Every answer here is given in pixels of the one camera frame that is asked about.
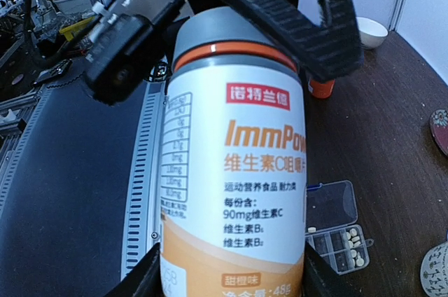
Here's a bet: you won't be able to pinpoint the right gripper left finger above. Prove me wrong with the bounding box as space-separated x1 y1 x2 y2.
105 242 163 297

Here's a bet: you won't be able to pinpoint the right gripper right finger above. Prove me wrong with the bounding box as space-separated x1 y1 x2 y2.
303 247 350 296

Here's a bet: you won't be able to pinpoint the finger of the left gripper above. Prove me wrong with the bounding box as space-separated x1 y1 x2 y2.
221 0 363 82

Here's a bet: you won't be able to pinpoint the grey bottle cap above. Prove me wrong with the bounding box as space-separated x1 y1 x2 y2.
172 6 297 72

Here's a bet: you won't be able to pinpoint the clear plastic pill organizer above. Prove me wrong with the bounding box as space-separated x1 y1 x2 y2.
305 180 373 275

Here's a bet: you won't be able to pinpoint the orange pill bottle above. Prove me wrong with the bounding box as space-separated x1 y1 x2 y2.
308 78 335 99

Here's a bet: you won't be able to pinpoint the grey lid pill bottle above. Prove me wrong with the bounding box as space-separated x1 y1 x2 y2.
159 6 308 297

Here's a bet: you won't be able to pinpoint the white pills in organizer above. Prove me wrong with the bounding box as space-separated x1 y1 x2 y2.
341 227 367 269

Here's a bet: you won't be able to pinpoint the small white bowl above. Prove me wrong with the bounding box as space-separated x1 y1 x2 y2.
356 17 389 50

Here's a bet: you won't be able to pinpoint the patterned mug yellow inside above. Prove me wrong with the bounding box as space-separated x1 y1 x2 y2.
420 242 448 297

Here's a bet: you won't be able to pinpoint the red patterned plate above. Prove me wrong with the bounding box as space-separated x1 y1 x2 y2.
429 109 448 156

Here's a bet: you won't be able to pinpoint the front aluminium rail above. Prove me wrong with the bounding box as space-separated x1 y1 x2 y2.
120 82 166 279

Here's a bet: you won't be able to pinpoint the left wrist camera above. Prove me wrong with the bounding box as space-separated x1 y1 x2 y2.
84 15 152 106

